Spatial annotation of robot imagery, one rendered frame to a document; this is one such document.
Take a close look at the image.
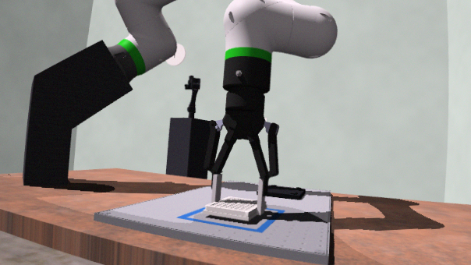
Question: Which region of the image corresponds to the blue tape outline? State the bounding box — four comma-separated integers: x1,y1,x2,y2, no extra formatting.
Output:
177,207,285,233

